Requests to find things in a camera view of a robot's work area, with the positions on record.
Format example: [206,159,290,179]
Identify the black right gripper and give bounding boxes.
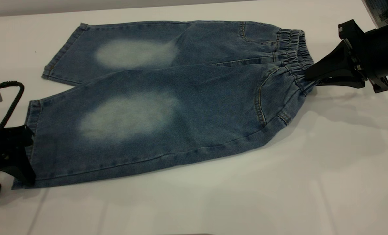
[304,20,388,93]

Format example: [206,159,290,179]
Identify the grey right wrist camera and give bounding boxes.
[364,0,388,29]

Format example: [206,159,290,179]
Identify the blue denim pants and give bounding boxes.
[12,20,318,189]

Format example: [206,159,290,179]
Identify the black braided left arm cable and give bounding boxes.
[0,81,25,155]

